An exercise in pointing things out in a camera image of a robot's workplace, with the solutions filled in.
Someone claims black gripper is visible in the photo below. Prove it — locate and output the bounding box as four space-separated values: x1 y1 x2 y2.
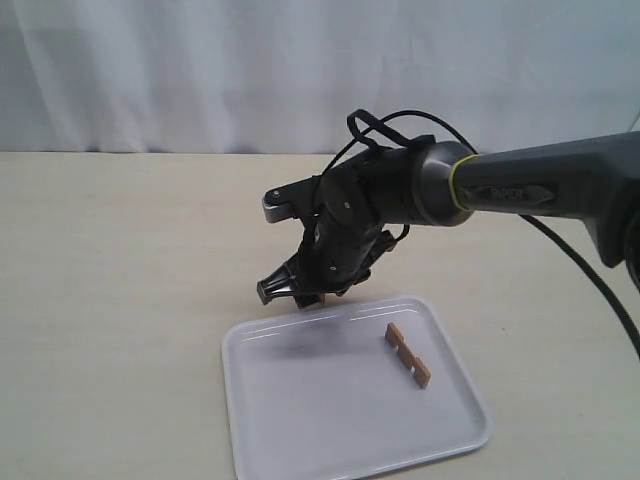
256 214 395 309

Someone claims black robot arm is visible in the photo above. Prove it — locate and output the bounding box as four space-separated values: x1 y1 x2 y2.
257 132 639 308

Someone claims white plastic tray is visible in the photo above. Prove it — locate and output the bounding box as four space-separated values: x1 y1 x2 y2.
221 296 493 479

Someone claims white curtain backdrop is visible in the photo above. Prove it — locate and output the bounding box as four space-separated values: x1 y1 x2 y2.
1 1 639 153

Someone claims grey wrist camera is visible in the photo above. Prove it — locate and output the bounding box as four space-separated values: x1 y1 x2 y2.
262 175 320 224

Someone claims black cable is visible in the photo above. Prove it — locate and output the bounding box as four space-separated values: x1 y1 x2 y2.
319 109 640 361

